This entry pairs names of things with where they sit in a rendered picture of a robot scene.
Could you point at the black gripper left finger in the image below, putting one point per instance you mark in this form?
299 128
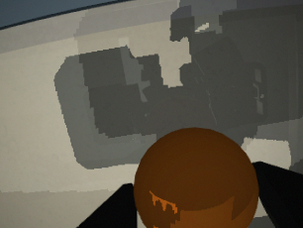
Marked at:
118 211

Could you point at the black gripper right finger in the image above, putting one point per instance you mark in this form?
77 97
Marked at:
281 194

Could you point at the clear low corner walls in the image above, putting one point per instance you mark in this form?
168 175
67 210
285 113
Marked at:
119 15

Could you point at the brown ball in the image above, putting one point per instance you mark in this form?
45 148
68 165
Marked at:
196 178

